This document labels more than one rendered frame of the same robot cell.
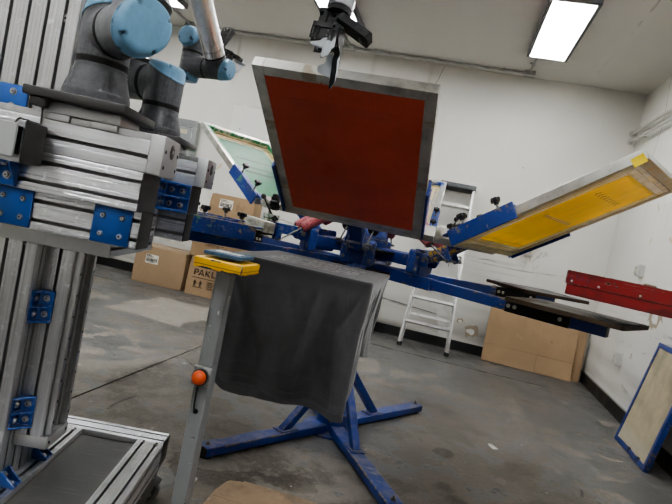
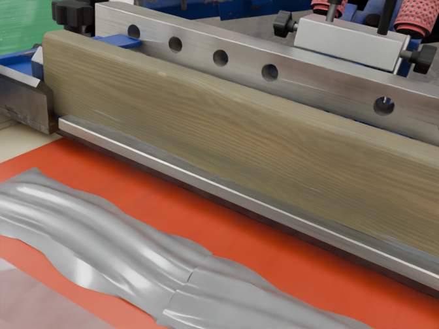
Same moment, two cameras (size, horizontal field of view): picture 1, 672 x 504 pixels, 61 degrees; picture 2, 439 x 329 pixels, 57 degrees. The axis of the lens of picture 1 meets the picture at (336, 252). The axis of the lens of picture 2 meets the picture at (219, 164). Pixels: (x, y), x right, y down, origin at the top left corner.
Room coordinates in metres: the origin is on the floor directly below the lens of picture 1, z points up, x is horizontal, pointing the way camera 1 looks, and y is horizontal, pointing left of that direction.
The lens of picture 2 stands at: (2.11, -0.07, 1.51)
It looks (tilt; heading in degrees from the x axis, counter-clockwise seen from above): 58 degrees down; 28
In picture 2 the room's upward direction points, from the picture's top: 13 degrees counter-clockwise
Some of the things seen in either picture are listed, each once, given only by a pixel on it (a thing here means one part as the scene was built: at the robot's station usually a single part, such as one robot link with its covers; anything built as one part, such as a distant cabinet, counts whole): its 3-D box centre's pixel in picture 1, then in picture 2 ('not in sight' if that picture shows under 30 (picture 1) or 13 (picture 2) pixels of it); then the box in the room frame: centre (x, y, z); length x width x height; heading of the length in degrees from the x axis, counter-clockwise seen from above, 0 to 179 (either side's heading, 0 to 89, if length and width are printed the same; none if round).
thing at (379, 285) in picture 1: (364, 339); not in sight; (1.88, -0.15, 0.74); 0.46 x 0.04 x 0.42; 169
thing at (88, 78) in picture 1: (98, 83); not in sight; (1.34, 0.62, 1.31); 0.15 x 0.15 x 0.10
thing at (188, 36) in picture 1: (194, 40); not in sight; (2.13, 0.67, 1.65); 0.11 x 0.08 x 0.09; 158
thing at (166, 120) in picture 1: (158, 119); not in sight; (1.83, 0.64, 1.31); 0.15 x 0.15 x 0.10
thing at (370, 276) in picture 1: (318, 265); not in sight; (1.92, 0.05, 0.95); 0.48 x 0.44 x 0.01; 169
